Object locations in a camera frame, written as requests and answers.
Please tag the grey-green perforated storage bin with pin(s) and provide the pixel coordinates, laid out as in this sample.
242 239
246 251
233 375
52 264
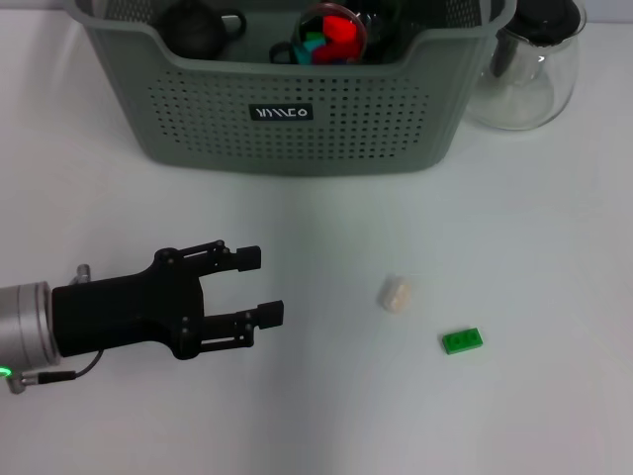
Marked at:
297 143

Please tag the orange-red long toy brick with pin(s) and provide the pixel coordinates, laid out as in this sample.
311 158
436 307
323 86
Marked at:
341 27

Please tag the black clay teapot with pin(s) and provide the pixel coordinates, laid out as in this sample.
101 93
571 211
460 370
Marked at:
190 32

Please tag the translucent white toy brick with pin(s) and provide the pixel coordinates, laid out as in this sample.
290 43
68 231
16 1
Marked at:
395 293

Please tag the teal square toy brick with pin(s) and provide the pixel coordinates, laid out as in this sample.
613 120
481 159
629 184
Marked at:
309 48

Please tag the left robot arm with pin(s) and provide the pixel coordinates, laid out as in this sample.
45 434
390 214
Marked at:
25 321

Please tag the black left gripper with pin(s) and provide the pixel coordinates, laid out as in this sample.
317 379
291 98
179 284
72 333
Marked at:
123 312

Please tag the green toy brick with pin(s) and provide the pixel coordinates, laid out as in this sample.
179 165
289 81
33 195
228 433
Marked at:
462 341
311 35

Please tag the glass carafe black lid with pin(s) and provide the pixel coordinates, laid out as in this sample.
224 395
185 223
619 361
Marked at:
519 99

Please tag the dark red toy brick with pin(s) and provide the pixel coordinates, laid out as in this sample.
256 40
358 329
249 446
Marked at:
336 53

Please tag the glass teacup black sleeve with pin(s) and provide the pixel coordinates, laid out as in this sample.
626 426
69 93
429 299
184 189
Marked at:
383 20
362 34

